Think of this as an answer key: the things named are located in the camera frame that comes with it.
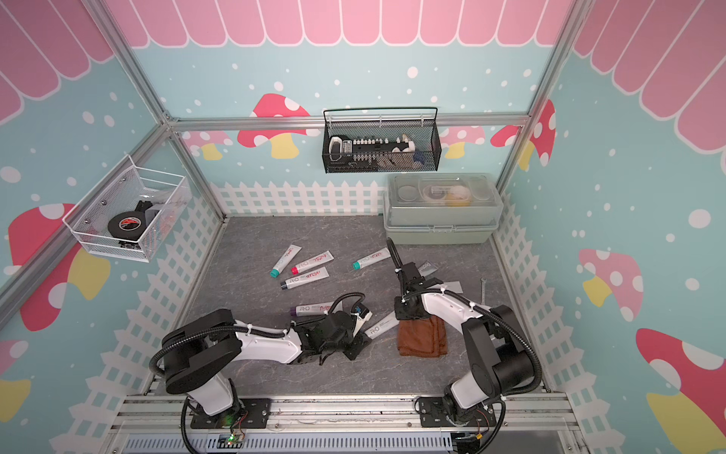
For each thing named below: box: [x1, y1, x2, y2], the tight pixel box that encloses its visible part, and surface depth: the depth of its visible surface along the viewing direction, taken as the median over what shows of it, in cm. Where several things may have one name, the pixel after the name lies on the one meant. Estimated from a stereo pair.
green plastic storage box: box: [382, 173, 504, 245], surface depth 104 cm
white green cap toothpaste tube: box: [352, 246, 392, 271], surface depth 107 cm
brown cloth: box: [397, 314, 448, 358], surface depth 87 cm
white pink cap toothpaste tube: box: [290, 249, 335, 276], surface depth 106 cm
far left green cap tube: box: [269, 244, 303, 279], surface depth 107 cm
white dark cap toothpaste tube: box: [279, 266, 330, 291], surface depth 101 cm
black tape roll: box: [106, 201, 154, 241], surface depth 71 cm
